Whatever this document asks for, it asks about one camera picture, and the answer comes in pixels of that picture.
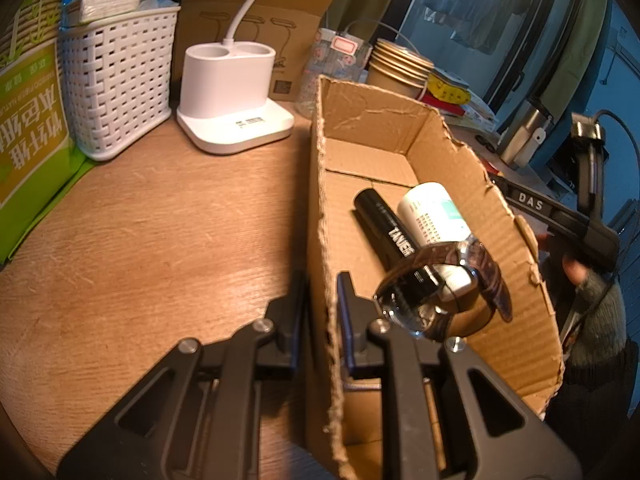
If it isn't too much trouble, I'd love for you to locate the hanging grey shirt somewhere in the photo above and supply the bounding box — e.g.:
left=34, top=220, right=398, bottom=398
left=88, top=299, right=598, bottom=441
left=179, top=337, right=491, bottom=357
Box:
left=450, top=0, right=501, bottom=51

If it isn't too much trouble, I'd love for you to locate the hanging blue jacket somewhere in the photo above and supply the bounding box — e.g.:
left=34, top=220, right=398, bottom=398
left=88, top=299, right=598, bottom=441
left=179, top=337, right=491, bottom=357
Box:
left=422, top=0, right=466, bottom=31

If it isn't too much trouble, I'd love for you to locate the black tube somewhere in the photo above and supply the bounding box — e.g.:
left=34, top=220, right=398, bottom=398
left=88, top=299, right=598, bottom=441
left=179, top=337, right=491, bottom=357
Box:
left=351, top=187, right=426, bottom=266

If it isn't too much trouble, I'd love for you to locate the stack of white papers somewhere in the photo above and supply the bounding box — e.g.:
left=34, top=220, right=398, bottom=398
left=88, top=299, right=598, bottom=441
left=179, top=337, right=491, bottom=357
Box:
left=445, top=100, right=501, bottom=133

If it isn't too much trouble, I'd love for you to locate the torn cardboard box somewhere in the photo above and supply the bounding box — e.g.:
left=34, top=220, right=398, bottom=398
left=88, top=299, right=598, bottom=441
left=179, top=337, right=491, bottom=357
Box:
left=304, top=74, right=567, bottom=480

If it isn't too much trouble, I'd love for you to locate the white desk lamp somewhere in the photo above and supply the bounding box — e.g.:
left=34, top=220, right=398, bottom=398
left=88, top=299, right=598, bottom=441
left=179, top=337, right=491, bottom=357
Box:
left=176, top=0, right=296, bottom=156

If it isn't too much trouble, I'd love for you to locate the white charging cable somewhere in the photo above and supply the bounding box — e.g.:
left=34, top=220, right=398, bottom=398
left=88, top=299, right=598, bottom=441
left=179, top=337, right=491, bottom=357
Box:
left=345, top=19, right=426, bottom=56

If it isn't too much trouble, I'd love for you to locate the white tissue pack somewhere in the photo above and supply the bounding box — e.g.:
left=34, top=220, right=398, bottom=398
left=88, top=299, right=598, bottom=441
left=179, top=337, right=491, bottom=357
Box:
left=80, top=0, right=143, bottom=23

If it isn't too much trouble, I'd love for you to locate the steel thermos flask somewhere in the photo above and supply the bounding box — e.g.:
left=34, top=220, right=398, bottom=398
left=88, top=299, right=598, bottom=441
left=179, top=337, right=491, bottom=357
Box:
left=497, top=105, right=553, bottom=168

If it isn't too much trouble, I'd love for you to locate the black door frame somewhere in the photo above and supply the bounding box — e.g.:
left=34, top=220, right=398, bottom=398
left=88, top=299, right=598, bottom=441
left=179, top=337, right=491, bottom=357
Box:
left=480, top=0, right=611, bottom=126

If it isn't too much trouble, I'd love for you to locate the brown lamp packaging box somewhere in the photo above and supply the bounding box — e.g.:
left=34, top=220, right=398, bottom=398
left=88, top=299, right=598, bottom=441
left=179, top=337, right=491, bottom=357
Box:
left=172, top=0, right=347, bottom=103

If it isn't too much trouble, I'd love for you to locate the white woven basket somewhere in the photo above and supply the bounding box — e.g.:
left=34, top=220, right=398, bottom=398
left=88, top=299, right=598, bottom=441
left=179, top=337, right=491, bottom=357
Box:
left=57, top=0, right=182, bottom=162

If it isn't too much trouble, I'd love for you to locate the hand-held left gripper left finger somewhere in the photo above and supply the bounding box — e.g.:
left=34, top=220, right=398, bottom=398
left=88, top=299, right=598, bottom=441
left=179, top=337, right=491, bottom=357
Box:
left=56, top=270, right=308, bottom=480

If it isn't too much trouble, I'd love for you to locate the hanging green shirt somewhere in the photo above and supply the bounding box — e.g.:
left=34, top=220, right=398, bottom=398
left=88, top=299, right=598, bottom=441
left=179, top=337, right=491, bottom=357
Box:
left=480, top=0, right=531, bottom=56

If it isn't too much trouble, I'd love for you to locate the red book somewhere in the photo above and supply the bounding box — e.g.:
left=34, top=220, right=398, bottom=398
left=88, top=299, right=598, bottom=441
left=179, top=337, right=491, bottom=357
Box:
left=425, top=95, right=471, bottom=118

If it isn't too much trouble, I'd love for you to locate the yellow wipes pack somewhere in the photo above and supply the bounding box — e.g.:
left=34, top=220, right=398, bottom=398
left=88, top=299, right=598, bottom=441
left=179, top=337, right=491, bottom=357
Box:
left=427, top=67, right=473, bottom=106

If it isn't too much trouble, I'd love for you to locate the person's right hand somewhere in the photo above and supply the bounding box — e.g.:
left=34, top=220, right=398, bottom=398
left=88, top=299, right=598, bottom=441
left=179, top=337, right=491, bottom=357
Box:
left=560, top=255, right=628, bottom=368

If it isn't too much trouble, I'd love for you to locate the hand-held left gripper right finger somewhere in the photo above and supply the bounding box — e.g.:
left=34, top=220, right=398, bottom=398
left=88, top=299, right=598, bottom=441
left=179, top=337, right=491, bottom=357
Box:
left=336, top=271, right=583, bottom=480

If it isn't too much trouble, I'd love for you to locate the wristwatch with brown strap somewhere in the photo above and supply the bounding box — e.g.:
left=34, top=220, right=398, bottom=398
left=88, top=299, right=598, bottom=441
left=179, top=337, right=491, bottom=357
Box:
left=374, top=240, right=515, bottom=343

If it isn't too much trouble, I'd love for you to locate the green pack of paper cups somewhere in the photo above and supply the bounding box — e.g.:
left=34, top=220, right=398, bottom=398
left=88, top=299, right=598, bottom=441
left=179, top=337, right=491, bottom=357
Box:
left=0, top=0, right=96, bottom=266

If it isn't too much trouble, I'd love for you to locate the small white bottle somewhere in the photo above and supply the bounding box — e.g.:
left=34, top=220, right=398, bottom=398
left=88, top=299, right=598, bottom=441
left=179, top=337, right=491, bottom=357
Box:
left=397, top=182, right=481, bottom=301

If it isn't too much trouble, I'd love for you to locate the stack of paper cups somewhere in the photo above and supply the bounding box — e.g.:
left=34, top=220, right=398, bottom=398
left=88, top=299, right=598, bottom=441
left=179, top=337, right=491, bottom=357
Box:
left=367, top=37, right=435, bottom=101

